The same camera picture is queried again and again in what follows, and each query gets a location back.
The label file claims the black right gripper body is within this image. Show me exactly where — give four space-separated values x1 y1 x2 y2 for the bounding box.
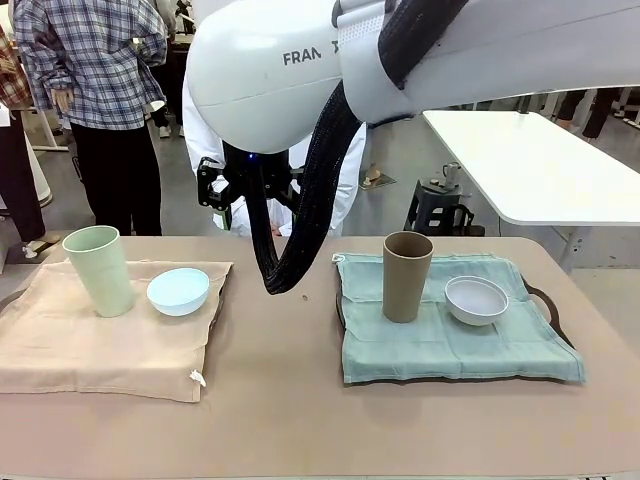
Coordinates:
222 144 290 197

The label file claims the light blue bowl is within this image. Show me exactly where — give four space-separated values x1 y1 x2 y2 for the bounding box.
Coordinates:
146 267 212 318

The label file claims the tall brown cup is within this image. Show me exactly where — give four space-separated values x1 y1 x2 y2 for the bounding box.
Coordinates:
382 230 435 324

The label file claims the tall pale green cup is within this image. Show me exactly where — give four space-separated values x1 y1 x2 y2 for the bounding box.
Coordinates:
61 225 137 319

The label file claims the beige cloth mat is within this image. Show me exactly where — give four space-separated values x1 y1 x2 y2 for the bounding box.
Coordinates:
0 259 236 403

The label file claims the green cloth mat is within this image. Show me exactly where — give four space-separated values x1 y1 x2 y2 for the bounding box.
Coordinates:
331 251 587 386

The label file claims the white bowl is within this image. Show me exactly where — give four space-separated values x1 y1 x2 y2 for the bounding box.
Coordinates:
444 275 511 328

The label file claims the dark brown serving tray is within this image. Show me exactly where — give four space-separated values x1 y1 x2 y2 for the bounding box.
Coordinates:
203 287 229 352
334 281 577 387

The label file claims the person in white hoodie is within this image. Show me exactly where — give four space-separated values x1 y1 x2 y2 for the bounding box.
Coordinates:
181 74 369 238

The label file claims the black stool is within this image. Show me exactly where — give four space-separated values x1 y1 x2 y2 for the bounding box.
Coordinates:
403 161 487 238

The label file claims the person in blue plaid shirt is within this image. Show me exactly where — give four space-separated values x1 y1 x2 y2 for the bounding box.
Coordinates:
13 0 169 237

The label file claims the person in red plaid shirt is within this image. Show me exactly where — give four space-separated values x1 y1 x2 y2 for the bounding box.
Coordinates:
0 23 47 247

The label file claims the white side table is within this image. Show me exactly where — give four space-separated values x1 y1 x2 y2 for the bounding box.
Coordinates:
421 109 640 274

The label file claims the person in white shirt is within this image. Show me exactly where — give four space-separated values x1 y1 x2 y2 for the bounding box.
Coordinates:
556 88 617 140

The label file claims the black braided cable sleeve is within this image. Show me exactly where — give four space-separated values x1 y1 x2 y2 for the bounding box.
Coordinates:
246 0 469 297

